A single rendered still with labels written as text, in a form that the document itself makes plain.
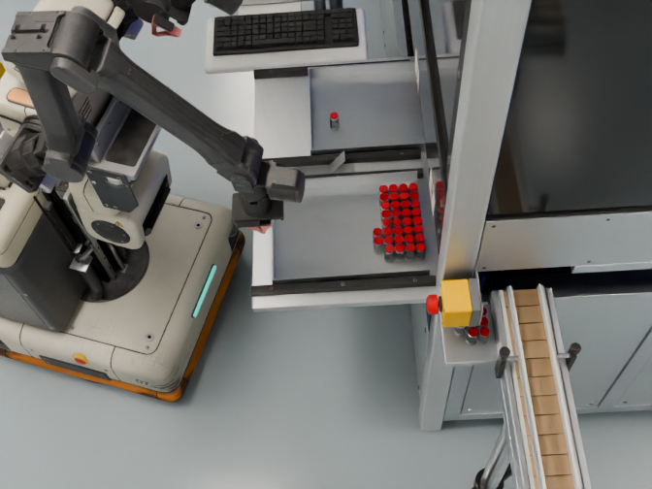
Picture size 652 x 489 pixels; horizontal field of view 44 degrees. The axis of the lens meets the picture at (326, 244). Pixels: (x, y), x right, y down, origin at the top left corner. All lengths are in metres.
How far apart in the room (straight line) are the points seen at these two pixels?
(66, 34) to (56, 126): 0.27
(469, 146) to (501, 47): 0.21
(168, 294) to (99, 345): 0.25
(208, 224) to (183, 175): 0.52
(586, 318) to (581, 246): 0.35
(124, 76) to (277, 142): 0.77
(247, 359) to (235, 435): 0.25
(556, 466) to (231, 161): 0.81
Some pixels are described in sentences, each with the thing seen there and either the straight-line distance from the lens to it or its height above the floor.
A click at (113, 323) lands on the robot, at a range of 2.52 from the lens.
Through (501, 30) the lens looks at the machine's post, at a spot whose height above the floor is 1.68.
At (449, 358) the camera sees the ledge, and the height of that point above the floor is 0.88.
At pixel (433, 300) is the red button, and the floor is 1.02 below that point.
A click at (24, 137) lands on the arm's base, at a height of 1.23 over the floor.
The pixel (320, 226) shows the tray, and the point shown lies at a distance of 1.85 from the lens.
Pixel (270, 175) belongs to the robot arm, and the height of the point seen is 1.24.
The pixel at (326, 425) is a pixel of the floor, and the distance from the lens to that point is 2.58.
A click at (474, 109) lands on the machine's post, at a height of 1.52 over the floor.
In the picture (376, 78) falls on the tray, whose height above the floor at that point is 0.88.
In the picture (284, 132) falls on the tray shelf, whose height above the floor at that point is 0.88.
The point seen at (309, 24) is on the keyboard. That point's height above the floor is 0.83.
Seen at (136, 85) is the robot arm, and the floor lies 1.51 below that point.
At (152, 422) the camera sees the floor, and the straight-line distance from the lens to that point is 2.68.
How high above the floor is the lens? 2.46
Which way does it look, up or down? 59 degrees down
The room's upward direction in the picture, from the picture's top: 6 degrees counter-clockwise
